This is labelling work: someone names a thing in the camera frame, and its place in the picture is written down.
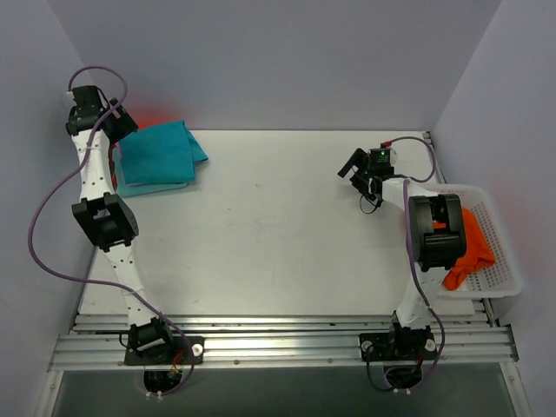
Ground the teal polo shirt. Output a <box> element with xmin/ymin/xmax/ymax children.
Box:
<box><xmin>113</xmin><ymin>120</ymin><xmax>209</xmax><ymax>188</ymax></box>

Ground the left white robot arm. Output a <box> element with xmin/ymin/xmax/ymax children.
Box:
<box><xmin>66</xmin><ymin>85</ymin><xmax>175</xmax><ymax>364</ymax></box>

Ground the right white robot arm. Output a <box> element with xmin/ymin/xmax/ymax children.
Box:
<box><xmin>338</xmin><ymin>147</ymin><xmax>467</xmax><ymax>359</ymax></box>

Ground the folded light teal t shirt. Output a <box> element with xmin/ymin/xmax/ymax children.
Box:
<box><xmin>116</xmin><ymin>182</ymin><xmax>188</xmax><ymax>198</ymax></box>

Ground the crumpled orange shirt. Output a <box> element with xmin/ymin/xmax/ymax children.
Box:
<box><xmin>440</xmin><ymin>208</ymin><xmax>496</xmax><ymax>291</ymax></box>

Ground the white plastic basket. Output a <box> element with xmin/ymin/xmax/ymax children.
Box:
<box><xmin>425</xmin><ymin>183</ymin><xmax>522</xmax><ymax>299</ymax></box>

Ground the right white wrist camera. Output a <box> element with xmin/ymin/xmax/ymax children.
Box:
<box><xmin>381</xmin><ymin>141</ymin><xmax>398</xmax><ymax>166</ymax></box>

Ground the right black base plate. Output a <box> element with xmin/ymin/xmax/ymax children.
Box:
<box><xmin>358</xmin><ymin>331</ymin><xmax>438</xmax><ymax>362</ymax></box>

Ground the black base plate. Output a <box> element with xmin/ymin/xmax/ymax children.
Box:
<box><xmin>123</xmin><ymin>335</ymin><xmax>206</xmax><ymax>366</ymax></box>
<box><xmin>358</xmin><ymin>331</ymin><xmax>438</xmax><ymax>362</ymax></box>

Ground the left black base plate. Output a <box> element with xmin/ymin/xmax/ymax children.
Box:
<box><xmin>123</xmin><ymin>335</ymin><xmax>206</xmax><ymax>366</ymax></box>

